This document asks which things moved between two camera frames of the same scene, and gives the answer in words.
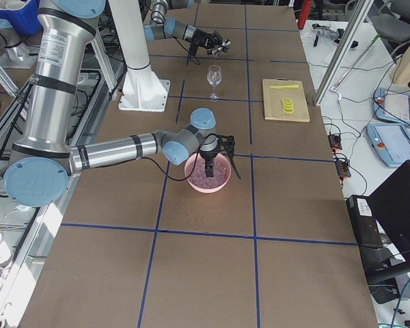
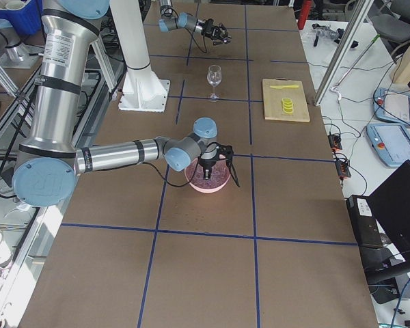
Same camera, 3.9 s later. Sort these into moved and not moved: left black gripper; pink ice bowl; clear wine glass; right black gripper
Moved: left black gripper
Not moved: pink ice bowl; right black gripper; clear wine glass
